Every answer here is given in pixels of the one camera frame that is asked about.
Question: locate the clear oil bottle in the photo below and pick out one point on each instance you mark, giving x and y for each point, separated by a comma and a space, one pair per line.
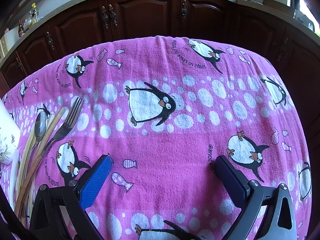
27, 23

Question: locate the white countertop appliance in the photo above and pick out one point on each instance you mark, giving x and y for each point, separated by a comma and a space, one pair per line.
6, 45

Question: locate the bright window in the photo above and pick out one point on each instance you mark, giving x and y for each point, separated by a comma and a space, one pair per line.
308, 15

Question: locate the white floral cup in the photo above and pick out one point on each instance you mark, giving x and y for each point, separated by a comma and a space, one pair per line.
7, 135

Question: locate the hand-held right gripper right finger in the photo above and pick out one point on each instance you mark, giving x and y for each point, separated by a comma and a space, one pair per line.
231, 180

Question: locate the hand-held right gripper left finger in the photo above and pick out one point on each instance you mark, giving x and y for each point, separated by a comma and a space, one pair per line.
96, 180

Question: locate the pale wooden chopstick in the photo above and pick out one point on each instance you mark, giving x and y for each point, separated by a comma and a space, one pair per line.
48, 127
25, 155

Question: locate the metal spoon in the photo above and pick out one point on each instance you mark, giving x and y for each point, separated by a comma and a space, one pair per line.
40, 126

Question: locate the pink penguin print towel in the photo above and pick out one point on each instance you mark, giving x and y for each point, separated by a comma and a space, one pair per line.
175, 142

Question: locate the wooden cutting board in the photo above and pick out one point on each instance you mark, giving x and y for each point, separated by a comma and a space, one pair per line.
278, 7

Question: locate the dark sauce bottle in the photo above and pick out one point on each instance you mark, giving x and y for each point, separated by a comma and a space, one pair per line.
20, 28

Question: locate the dark wooden kitchen cabinets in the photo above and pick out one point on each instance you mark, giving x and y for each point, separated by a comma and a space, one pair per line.
142, 15

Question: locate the metal fork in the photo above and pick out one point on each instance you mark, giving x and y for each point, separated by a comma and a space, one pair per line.
68, 122

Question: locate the brown wooden chopstick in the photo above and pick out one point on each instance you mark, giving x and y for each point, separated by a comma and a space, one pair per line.
32, 177
56, 122

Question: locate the white ceramic spoon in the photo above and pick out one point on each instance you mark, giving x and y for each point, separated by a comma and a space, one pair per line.
14, 175

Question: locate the yellow-capped bottle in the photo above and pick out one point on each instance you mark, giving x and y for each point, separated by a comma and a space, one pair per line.
34, 15

